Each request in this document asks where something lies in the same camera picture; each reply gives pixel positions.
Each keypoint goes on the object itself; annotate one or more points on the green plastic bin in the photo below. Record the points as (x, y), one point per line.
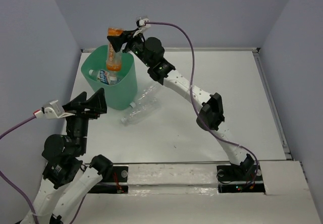
(117, 96)

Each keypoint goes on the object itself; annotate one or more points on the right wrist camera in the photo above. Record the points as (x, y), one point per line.
(142, 22)

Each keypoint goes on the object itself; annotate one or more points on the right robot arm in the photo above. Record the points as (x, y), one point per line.
(208, 107)

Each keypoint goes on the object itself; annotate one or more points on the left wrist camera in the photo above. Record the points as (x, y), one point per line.
(50, 110)

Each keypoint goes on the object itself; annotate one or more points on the clear ribbed bottle lower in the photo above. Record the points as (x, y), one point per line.
(140, 112)

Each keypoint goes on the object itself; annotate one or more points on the clear ribbed bottle upper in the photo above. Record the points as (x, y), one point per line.
(146, 94)

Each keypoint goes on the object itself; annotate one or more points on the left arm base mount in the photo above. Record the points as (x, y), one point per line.
(115, 183)

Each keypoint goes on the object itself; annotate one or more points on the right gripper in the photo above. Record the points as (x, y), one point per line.
(126, 36)

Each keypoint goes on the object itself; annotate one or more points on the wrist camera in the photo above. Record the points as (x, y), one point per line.
(142, 22)
(50, 110)

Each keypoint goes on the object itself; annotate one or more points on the white blue label bottle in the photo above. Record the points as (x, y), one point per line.
(105, 77)

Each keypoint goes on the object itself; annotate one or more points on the clear ribbed bottle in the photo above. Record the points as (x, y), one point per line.
(146, 94)
(140, 112)

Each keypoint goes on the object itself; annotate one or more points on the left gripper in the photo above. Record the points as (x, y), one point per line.
(98, 102)

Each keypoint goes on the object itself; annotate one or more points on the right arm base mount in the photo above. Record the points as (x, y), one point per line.
(230, 181)

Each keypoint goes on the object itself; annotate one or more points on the orange label bottle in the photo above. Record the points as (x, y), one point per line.
(113, 60)

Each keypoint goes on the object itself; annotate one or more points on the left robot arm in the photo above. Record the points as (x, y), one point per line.
(58, 193)

